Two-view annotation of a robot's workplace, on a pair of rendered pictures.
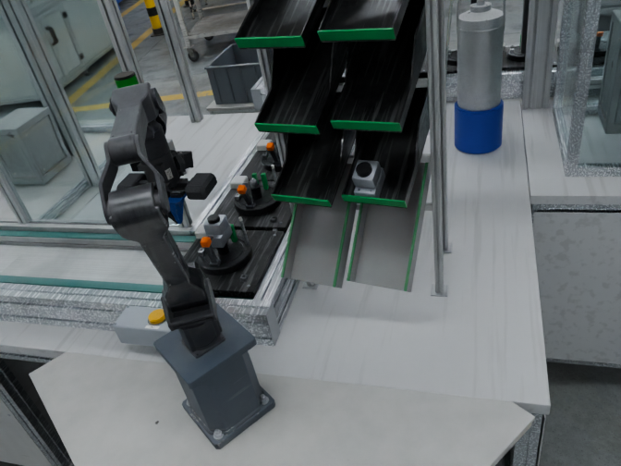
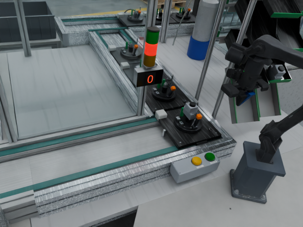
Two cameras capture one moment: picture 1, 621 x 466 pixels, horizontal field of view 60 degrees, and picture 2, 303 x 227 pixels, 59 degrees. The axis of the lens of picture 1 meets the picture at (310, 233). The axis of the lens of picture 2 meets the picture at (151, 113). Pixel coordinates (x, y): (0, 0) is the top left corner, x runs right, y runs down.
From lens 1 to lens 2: 1.30 m
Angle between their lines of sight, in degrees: 41
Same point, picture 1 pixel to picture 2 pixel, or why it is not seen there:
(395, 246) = (265, 99)
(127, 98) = (277, 43)
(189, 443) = (253, 208)
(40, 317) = (99, 194)
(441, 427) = not seen: outside the picture
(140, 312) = (183, 163)
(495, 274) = not seen: hidden behind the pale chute
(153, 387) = (208, 196)
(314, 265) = (241, 115)
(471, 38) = (210, 10)
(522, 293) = not seen: hidden behind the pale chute
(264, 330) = (231, 150)
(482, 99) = (208, 36)
